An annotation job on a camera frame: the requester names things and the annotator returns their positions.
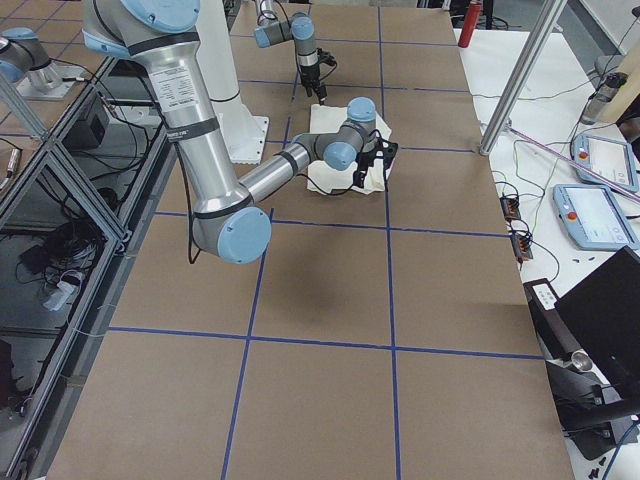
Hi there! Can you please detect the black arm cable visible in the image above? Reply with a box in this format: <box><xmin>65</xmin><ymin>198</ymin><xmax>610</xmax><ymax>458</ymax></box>
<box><xmin>187</xmin><ymin>127</ymin><xmax>391</xmax><ymax>266</ymax></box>

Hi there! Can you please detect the orange black adapter box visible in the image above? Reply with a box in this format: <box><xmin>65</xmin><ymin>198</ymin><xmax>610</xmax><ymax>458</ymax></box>
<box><xmin>500</xmin><ymin>196</ymin><xmax>521</xmax><ymax>221</ymax></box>
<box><xmin>510</xmin><ymin>231</ymin><xmax>533</xmax><ymax>263</ymax></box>

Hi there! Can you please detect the red bottle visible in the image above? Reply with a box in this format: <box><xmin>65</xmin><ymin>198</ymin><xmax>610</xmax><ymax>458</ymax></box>
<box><xmin>458</xmin><ymin>0</ymin><xmax>483</xmax><ymax>48</ymax></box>

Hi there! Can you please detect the grey blue third robot arm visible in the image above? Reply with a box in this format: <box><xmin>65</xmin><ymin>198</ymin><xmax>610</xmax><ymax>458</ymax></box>
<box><xmin>1</xmin><ymin>27</ymin><xmax>85</xmax><ymax>101</ymax></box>

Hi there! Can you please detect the cream long-sleeve cat shirt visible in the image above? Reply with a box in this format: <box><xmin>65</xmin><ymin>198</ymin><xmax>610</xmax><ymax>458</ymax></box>
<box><xmin>306</xmin><ymin>104</ymin><xmax>384</xmax><ymax>194</ymax></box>

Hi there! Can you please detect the teach pendant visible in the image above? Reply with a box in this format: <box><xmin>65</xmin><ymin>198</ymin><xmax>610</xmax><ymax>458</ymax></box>
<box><xmin>571</xmin><ymin>132</ymin><xmax>639</xmax><ymax>193</ymax></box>
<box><xmin>553</xmin><ymin>184</ymin><xmax>639</xmax><ymax>251</ymax></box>

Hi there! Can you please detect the black power box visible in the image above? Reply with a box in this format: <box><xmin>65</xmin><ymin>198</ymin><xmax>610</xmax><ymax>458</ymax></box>
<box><xmin>63</xmin><ymin>96</ymin><xmax>109</xmax><ymax>150</ymax></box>

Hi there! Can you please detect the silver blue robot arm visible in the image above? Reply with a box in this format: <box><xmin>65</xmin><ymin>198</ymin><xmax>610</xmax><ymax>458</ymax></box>
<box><xmin>83</xmin><ymin>1</ymin><xmax>398</xmax><ymax>264</ymax></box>
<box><xmin>254</xmin><ymin>1</ymin><xmax>338</xmax><ymax>105</ymax></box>

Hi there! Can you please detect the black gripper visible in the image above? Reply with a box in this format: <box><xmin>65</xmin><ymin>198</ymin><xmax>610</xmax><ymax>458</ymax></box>
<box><xmin>298</xmin><ymin>48</ymin><xmax>338</xmax><ymax>104</ymax></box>
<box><xmin>352</xmin><ymin>138</ymin><xmax>399</xmax><ymax>191</ymax></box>

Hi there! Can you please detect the near teach pendant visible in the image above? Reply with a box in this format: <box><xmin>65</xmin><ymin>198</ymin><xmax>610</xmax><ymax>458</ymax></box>
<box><xmin>553</xmin><ymin>184</ymin><xmax>639</xmax><ymax>251</ymax></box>

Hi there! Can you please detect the far teach pendant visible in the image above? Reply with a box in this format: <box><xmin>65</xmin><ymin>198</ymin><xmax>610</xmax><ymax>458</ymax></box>
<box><xmin>571</xmin><ymin>132</ymin><xmax>639</xmax><ymax>193</ymax></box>

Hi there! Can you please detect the aluminium frame post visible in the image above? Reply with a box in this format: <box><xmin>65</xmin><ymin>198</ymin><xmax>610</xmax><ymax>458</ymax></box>
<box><xmin>479</xmin><ymin>0</ymin><xmax>567</xmax><ymax>156</ymax></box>

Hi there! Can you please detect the clear water bottle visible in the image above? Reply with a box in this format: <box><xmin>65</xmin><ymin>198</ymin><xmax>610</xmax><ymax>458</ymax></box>
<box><xmin>579</xmin><ymin>72</ymin><xmax>628</xmax><ymax>125</ymax></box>

